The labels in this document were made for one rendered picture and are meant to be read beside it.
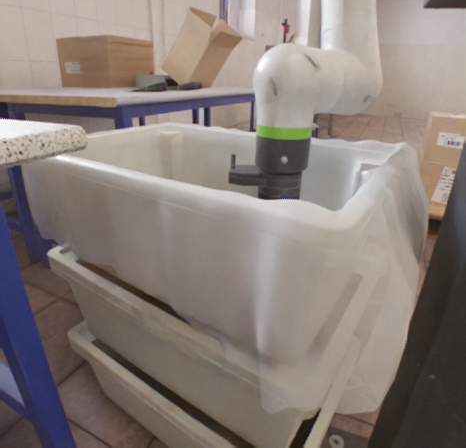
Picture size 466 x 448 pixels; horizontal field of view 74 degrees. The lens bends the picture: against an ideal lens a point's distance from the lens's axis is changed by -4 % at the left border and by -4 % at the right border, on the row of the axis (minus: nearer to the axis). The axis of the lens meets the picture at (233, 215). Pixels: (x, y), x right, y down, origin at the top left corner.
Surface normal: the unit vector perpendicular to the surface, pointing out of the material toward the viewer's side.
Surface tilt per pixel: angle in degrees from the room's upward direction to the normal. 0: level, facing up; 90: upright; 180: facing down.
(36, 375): 90
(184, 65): 90
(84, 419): 0
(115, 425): 0
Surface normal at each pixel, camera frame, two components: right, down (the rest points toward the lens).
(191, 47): -0.43, 0.35
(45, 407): 0.90, 0.18
